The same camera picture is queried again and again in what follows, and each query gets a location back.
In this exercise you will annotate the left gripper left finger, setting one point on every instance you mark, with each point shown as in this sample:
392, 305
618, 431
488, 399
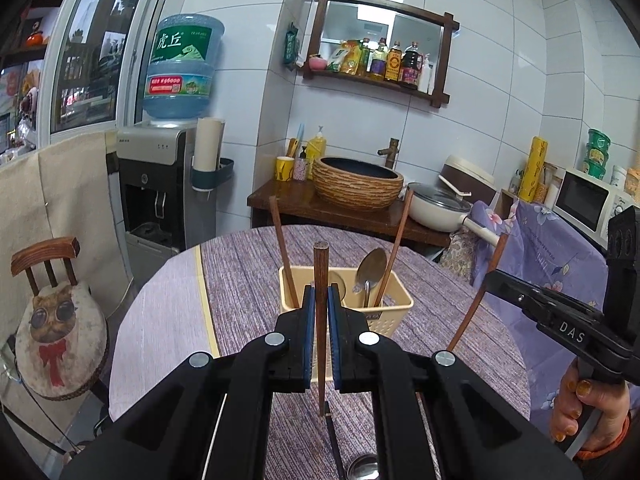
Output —
209, 417

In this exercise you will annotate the dark wooden wall shelf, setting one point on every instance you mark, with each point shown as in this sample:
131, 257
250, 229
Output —
368, 21

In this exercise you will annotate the brown white rice cooker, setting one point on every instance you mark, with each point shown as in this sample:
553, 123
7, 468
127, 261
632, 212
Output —
467, 180

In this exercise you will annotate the green instant noodle cups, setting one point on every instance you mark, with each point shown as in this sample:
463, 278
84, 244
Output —
596, 156

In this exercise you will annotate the wooden chair with cat cushion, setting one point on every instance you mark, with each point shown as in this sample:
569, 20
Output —
61, 345

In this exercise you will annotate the sliding glass window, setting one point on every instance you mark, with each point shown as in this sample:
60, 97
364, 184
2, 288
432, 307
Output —
70, 66

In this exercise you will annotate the dark brown chopstick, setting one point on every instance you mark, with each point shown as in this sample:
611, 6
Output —
321, 287

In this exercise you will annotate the dark soy sauce bottle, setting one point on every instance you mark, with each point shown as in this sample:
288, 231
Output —
411, 66

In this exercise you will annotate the yellow soap bottle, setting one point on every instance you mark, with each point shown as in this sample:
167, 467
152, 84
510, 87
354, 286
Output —
315, 149

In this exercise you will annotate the cream pot with lid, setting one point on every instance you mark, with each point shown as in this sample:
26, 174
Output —
443, 211

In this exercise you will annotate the bronze faucet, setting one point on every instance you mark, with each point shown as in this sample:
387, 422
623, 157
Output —
390, 153

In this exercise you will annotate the beige plastic utensil holder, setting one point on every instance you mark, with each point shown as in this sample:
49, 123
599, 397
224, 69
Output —
383, 319

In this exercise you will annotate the grey matte spoon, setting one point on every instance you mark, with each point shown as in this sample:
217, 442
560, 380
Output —
336, 279

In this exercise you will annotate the brown wooden chopstick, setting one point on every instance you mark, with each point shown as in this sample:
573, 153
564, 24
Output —
275, 215

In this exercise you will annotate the white microwave oven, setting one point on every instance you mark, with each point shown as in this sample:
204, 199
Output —
588, 204

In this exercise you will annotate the yellow label sauce bottle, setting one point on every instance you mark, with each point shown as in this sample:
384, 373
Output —
393, 63

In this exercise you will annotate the blue water jug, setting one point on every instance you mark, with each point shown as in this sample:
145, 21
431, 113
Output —
179, 80

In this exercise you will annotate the reddish brown chopstick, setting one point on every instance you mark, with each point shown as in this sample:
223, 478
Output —
393, 254

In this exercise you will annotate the wooden handled steel spoon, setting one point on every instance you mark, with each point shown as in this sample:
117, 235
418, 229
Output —
363, 467

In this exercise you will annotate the black chopstick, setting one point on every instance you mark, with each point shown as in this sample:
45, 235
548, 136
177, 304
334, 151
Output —
335, 448

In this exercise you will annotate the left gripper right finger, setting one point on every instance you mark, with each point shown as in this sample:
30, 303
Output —
434, 418

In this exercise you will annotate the yellow mug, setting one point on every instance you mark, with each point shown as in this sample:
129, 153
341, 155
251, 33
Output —
285, 168

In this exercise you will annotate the paper cup stack holder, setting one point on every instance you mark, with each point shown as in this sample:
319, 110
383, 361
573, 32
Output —
209, 170

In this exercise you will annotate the yellow foil roll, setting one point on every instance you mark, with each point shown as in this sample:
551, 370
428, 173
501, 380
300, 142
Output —
533, 169

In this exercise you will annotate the woven basin sink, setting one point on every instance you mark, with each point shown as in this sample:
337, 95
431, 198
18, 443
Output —
354, 184

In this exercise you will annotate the water dispenser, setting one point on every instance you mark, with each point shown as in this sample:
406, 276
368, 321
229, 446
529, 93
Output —
163, 214

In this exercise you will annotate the small steel spoon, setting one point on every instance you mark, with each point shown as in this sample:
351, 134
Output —
370, 273

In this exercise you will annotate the purple floral cloth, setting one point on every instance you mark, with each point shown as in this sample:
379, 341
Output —
546, 251

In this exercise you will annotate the purple label bottle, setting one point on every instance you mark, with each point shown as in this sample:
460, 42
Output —
378, 60

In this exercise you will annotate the green hanging packet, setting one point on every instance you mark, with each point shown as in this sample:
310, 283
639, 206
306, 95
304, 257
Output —
291, 47

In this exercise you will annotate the reddish wooden chopstick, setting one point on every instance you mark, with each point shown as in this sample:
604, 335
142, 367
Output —
477, 300

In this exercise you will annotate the pink small bowl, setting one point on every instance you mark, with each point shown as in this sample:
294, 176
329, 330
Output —
316, 63

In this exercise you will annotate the yellow snack bag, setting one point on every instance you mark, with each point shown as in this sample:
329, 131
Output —
345, 58

